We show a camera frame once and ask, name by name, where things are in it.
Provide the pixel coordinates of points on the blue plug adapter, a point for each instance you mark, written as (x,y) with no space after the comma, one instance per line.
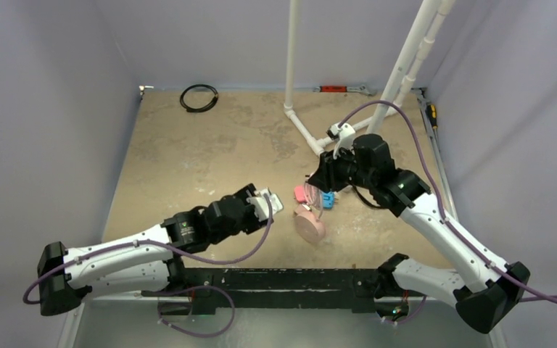
(329,200)

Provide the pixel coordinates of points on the pink round socket with cord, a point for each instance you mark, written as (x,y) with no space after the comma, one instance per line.
(307,217)

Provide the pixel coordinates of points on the pink plug adapter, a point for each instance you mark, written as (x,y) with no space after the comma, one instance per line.
(300,195)

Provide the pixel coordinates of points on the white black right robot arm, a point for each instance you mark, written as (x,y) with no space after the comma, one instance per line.
(481,286)

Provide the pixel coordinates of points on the white PVC pipe frame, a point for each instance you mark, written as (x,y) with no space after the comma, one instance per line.
(416,48)

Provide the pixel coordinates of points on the red handled adjustable wrench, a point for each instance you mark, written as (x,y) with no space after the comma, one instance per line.
(362,89)

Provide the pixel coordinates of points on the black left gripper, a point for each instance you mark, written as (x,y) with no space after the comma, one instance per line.
(254,222)

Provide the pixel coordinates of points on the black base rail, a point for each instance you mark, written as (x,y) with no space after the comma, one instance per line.
(354,289)

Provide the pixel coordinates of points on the yellow black screwdriver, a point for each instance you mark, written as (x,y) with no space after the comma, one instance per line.
(431,113)

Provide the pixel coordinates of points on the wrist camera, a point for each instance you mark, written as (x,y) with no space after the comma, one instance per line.
(343,134)
(265,203)

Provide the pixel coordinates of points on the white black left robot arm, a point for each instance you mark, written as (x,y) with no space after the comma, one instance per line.
(149,261)

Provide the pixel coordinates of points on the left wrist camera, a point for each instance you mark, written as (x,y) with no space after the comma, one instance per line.
(265,203)

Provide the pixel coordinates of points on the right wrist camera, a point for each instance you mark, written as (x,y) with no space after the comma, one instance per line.
(343,134)

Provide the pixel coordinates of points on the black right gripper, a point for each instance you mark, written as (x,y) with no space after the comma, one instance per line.
(325,172)

